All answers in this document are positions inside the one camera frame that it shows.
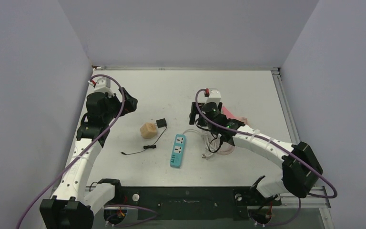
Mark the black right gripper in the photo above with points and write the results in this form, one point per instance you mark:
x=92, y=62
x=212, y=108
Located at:
x=193, y=115

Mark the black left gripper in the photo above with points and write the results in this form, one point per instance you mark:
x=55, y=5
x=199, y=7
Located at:
x=129, y=105

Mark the black plug with thin cable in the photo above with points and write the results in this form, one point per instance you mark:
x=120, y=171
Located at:
x=161, y=125

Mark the pink triangular power strip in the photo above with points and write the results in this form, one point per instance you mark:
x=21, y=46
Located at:
x=228, y=114

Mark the beige cube adapter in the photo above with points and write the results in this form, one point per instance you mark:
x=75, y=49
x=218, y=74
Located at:
x=148, y=130

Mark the teal power strip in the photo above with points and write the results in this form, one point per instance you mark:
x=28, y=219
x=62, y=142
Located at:
x=177, y=151

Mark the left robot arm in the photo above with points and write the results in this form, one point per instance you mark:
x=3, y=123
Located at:
x=70, y=207

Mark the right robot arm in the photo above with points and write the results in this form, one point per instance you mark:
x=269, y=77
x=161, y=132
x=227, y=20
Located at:
x=299, y=166

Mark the aluminium table frame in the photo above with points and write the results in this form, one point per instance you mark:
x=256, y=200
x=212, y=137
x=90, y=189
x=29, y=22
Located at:
x=168, y=94

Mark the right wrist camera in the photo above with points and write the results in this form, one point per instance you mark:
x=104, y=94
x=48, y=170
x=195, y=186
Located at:
x=212, y=96

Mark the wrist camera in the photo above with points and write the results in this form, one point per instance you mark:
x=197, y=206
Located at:
x=102, y=85
x=212, y=96

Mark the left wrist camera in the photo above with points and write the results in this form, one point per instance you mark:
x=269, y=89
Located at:
x=102, y=85

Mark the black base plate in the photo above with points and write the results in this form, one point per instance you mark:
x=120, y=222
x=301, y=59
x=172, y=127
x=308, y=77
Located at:
x=193, y=203

